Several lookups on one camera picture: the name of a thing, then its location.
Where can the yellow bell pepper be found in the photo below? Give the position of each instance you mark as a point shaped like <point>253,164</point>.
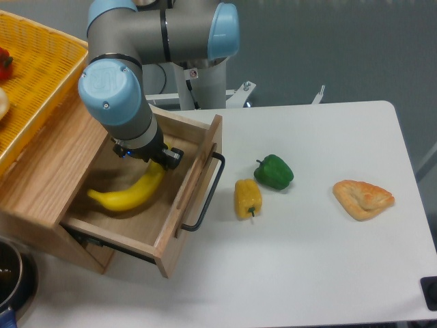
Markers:
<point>247,198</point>

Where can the black drawer handle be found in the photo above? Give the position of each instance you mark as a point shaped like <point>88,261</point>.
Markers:
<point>208,199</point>

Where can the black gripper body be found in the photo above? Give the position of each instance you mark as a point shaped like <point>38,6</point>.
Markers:
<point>144,150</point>

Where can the yellow plastic basket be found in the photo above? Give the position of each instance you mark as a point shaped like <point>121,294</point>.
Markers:
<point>47,64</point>

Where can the black table corner socket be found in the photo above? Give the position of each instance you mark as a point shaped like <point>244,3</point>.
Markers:
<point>429,288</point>

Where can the dark metal pot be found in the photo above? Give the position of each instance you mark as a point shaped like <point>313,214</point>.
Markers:
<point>19,282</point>

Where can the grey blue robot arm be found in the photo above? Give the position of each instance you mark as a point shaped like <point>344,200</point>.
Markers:
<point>197,37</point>

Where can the red bell pepper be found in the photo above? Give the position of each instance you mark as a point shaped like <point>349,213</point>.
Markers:
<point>6,64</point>

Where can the wooden drawer cabinet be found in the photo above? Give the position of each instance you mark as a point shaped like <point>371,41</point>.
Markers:
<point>38,190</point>

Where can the open wooden top drawer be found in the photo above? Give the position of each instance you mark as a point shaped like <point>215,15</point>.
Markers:
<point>179,198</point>

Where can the toasted flat bread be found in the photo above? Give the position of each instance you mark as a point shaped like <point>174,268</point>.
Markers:
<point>361,200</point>

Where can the white round food item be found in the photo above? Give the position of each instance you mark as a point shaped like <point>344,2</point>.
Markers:
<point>4,103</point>

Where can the green bell pepper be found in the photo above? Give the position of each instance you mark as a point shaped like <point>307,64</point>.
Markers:
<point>273,172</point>

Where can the yellow banana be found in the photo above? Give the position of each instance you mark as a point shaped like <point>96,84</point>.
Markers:
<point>134,196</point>

